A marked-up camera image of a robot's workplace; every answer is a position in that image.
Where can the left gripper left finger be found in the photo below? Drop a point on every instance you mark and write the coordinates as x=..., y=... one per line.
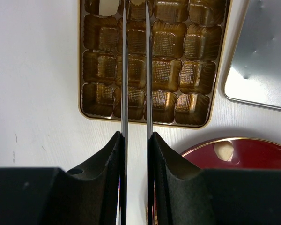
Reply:
x=89, y=194

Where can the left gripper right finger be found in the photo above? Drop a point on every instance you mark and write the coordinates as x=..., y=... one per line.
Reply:
x=213, y=187

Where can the white cone chocolate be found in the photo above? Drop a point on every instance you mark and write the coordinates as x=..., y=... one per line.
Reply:
x=224, y=150

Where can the silver metal tongs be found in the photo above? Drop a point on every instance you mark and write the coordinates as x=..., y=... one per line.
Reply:
x=134, y=97

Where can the tan round chocolate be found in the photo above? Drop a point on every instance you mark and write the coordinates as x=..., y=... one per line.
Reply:
x=136, y=2

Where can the gold chocolate tin box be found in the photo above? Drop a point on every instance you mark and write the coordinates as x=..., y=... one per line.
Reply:
x=186, y=42

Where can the red round plate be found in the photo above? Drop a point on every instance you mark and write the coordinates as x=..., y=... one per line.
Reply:
x=236, y=154

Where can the silver tin lid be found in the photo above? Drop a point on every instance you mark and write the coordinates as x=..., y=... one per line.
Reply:
x=254, y=77

